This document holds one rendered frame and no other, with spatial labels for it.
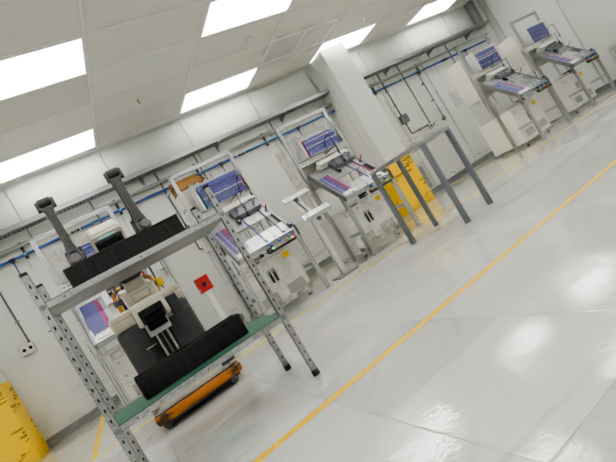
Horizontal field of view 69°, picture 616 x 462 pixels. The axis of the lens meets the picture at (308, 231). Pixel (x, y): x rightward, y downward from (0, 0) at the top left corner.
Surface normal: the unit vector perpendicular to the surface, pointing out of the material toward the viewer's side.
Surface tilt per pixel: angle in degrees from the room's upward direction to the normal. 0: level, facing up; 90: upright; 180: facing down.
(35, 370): 90
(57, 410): 90
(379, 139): 90
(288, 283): 90
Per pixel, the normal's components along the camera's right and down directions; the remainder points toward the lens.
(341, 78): 0.38, -0.22
